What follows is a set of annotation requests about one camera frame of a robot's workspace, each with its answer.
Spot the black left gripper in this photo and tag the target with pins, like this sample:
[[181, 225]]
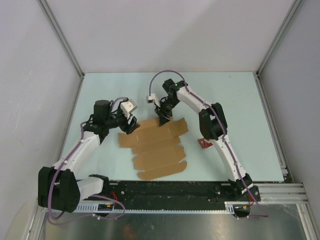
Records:
[[126, 128]]

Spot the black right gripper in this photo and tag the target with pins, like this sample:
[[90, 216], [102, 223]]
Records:
[[163, 114]]

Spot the brown cardboard box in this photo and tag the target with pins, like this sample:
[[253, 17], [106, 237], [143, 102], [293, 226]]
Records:
[[157, 149]]

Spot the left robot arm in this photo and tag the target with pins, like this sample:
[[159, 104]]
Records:
[[92, 133]]

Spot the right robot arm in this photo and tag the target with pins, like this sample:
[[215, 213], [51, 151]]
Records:
[[212, 126]]

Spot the small red packet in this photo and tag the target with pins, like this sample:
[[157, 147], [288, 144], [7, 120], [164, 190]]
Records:
[[204, 143]]

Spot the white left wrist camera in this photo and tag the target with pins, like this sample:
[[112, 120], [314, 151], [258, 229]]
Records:
[[128, 107]]

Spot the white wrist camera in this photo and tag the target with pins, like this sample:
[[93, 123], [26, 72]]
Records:
[[152, 98], [128, 107]]

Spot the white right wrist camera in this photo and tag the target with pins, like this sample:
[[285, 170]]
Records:
[[152, 98]]

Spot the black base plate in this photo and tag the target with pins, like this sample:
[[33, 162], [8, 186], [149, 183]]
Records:
[[221, 191]]

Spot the left aluminium corner post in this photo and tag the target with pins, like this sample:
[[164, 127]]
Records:
[[52, 20]]

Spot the aluminium corner post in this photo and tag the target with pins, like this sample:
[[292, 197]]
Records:
[[284, 27], [52, 20]]

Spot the aluminium frame rail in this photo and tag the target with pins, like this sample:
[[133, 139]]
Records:
[[69, 194]]

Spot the right aluminium corner post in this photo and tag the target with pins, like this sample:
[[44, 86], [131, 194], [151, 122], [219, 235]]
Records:
[[284, 27]]

